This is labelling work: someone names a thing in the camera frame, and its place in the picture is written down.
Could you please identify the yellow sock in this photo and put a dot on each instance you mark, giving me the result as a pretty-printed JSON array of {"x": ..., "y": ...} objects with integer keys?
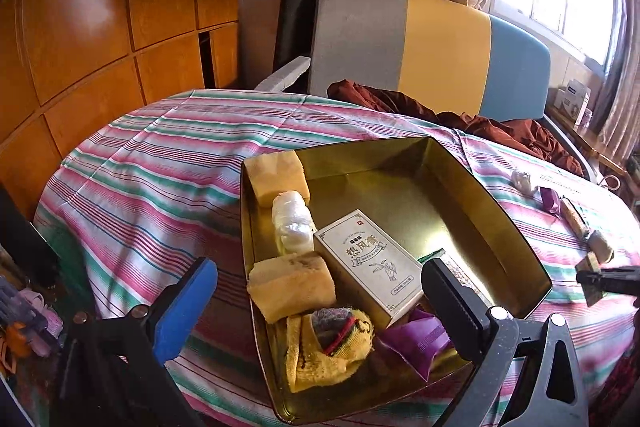
[{"x": 325, "y": 347}]

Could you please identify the grey yellow blue headboard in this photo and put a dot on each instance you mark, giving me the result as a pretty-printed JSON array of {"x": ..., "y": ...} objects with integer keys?
[{"x": 440, "y": 47}]

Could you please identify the large clear plastic bundle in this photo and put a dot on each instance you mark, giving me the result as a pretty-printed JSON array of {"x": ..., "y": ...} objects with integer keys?
[{"x": 292, "y": 222}]

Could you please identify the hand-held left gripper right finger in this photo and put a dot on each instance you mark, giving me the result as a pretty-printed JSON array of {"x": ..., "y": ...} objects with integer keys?
[{"x": 450, "y": 302}]

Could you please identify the black object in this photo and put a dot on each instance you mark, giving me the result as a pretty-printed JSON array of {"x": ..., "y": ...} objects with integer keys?
[{"x": 25, "y": 237}]

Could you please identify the cream green carton box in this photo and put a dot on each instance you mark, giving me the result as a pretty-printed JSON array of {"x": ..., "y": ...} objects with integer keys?
[{"x": 592, "y": 294}]

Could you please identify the small clear plastic bundle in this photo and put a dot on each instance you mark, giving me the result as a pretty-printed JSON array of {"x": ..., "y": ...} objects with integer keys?
[{"x": 524, "y": 183}]

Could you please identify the pink purple plastic items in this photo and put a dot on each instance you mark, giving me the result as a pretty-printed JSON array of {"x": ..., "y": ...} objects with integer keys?
[{"x": 30, "y": 312}]

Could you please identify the wooden side table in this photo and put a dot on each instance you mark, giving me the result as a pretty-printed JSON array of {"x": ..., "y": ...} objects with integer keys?
[{"x": 592, "y": 144}]

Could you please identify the white ointment box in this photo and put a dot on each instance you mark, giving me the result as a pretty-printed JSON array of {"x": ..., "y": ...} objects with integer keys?
[{"x": 365, "y": 257}]

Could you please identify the striped bed sheet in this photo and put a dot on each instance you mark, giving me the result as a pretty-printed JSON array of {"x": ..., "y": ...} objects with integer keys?
[{"x": 150, "y": 167}]

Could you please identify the maroon blanket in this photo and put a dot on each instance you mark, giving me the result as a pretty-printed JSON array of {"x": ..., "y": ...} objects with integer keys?
[{"x": 400, "y": 104}]

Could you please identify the white blue carton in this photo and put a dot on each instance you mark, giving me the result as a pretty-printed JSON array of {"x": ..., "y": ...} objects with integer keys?
[{"x": 575, "y": 99}]

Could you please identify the white foam piece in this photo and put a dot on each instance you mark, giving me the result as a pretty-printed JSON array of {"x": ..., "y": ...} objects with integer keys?
[{"x": 282, "y": 74}]

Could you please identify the black rolled mat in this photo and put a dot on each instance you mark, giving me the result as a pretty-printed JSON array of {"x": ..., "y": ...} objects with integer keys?
[{"x": 297, "y": 22}]

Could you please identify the wooden wardrobe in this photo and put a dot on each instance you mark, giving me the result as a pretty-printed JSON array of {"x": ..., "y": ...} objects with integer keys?
[{"x": 100, "y": 32}]

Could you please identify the yellow sponge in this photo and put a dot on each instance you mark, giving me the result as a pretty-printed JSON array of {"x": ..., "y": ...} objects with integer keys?
[
  {"x": 292, "y": 287},
  {"x": 280, "y": 174}
]

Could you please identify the purple packet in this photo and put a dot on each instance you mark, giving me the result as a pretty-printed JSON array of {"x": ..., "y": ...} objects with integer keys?
[
  {"x": 415, "y": 342},
  {"x": 550, "y": 201}
]

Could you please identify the gold tin box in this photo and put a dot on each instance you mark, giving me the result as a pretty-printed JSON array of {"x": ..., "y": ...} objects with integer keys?
[{"x": 400, "y": 187}]

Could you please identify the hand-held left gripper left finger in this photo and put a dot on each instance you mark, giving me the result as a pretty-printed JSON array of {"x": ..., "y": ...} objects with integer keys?
[{"x": 185, "y": 307}]

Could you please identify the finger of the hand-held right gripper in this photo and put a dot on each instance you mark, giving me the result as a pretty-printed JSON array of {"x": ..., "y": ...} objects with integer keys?
[{"x": 610, "y": 281}]

